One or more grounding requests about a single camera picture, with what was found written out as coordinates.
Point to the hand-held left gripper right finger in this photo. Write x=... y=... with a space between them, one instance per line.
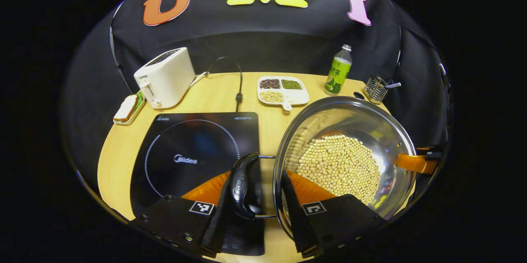
x=300 y=230

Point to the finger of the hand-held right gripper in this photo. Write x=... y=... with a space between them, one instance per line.
x=416 y=163

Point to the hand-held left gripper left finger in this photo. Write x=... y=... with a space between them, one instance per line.
x=214 y=230

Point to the black induction cooktop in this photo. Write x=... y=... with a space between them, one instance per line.
x=193 y=139

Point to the metal spoon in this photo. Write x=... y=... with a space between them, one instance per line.
x=394 y=85

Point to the green label drink bottle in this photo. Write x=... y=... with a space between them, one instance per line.
x=338 y=73

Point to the white divided dish of beans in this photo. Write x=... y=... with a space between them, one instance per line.
x=284 y=96

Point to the white toaster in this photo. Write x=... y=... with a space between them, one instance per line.
x=169 y=77

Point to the black backdrop cloth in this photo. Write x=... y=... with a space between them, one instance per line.
x=255 y=36

